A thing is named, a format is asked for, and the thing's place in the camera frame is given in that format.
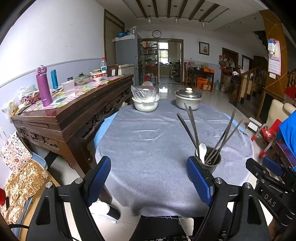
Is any dark wooden side table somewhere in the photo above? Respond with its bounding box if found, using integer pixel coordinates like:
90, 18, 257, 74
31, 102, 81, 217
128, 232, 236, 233
185, 67, 215, 92

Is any grey table cloth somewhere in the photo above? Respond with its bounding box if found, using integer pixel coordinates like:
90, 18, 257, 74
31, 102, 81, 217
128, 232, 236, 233
95, 99, 254, 217

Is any round wall clock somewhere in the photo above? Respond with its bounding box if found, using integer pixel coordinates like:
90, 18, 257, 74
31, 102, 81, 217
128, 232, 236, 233
152, 30, 162, 39

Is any red child chair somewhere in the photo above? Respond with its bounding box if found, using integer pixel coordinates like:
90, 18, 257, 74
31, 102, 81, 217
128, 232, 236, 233
251, 119, 282, 158

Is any blue jacket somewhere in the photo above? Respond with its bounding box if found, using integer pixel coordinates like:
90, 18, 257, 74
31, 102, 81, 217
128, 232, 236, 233
277, 111, 296, 170

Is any red patterned bowl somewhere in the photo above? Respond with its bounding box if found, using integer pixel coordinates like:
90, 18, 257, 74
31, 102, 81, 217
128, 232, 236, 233
90, 72, 105, 81

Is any glass lidded bowl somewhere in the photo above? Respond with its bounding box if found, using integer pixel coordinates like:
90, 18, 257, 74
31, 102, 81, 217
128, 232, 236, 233
74, 73, 90, 86

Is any clear plastic cup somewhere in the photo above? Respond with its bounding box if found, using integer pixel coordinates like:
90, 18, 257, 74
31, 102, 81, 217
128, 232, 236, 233
62, 80, 76, 96

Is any white chest freezer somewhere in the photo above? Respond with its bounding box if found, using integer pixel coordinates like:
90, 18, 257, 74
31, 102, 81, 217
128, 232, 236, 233
118, 64, 134, 75

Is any grey refrigerator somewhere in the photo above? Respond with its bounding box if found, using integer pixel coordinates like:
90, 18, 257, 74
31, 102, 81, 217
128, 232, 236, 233
113, 33, 143, 86

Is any dark carved wooden sideboard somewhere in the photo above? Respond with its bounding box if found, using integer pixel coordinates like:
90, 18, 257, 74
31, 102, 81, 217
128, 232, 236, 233
12, 75, 133, 177

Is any wall calendar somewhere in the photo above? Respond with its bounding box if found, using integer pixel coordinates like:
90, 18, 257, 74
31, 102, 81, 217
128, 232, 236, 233
267, 39, 281, 76

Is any black utensil holder cup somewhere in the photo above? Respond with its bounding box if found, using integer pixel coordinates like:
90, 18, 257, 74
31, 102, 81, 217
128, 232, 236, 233
195, 145, 222, 174

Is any dark chopstick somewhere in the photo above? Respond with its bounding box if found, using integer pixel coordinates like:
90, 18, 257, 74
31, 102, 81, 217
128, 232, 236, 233
177, 113, 197, 149
216, 118, 244, 154
184, 104, 200, 153
205, 110, 236, 164

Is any clear plastic water bottle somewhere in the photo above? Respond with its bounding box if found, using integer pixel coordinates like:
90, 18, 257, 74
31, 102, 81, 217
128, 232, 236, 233
100, 57, 107, 73

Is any small white fan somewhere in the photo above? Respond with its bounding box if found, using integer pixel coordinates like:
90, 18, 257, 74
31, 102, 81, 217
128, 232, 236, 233
142, 81, 154, 87

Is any blue thermos bottle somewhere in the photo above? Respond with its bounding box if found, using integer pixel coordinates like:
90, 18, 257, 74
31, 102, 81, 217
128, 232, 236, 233
51, 69, 59, 89

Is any small white step stool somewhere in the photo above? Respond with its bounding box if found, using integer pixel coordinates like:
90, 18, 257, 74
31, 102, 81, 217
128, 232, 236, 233
247, 117, 262, 132

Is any purple water bottle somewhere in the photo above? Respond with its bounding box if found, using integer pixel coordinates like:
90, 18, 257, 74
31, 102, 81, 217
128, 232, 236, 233
36, 65, 53, 107

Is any white bowl with plastic bag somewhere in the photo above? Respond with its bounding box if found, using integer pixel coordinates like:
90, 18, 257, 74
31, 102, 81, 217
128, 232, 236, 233
131, 85, 160, 113

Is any cream armchair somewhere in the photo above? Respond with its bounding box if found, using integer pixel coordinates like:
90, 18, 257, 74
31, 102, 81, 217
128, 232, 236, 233
266, 99, 295, 128

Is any framed wall picture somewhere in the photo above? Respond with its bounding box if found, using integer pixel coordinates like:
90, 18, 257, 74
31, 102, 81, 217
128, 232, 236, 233
199, 41, 210, 56

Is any aluminium pot with lid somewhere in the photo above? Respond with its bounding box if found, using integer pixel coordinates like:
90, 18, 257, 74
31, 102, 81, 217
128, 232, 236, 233
174, 87, 202, 110

